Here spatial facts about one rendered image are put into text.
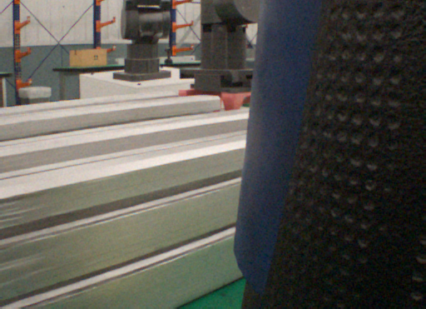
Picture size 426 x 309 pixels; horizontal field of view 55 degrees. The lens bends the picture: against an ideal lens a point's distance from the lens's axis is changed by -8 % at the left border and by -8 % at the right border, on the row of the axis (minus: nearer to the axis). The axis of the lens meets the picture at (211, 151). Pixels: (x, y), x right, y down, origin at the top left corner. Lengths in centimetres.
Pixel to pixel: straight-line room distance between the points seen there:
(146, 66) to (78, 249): 84
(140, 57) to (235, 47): 50
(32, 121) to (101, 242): 20
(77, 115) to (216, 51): 21
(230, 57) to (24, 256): 40
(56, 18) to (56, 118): 821
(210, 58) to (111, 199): 36
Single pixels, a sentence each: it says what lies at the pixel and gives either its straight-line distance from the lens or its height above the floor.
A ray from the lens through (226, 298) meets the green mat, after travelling 25.
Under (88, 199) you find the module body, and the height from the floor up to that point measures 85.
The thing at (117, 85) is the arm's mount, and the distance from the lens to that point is 98.
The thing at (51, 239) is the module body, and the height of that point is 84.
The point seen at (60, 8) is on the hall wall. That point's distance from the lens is 866.
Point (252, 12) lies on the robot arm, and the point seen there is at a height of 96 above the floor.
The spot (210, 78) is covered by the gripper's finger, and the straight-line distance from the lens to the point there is 53.
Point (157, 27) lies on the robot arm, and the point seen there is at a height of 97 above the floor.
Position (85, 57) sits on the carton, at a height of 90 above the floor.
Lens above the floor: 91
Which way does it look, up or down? 13 degrees down
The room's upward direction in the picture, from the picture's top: straight up
